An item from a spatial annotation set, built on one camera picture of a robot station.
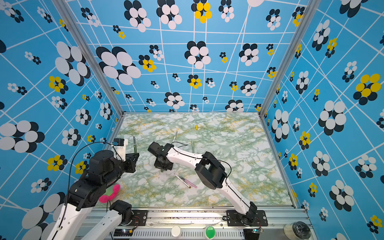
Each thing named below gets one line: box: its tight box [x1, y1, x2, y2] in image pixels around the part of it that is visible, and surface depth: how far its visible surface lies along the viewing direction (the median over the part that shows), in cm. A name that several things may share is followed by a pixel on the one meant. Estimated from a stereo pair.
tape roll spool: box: [283, 221, 312, 240], surface depth 63 cm
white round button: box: [171, 225, 182, 239], surface depth 65 cm
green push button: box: [204, 225, 216, 240], surface depth 63 cm
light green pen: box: [191, 139, 195, 153], surface depth 104 cm
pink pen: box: [179, 176, 198, 189], surface depth 86 cm
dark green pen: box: [133, 134, 137, 154], surface depth 68 cm
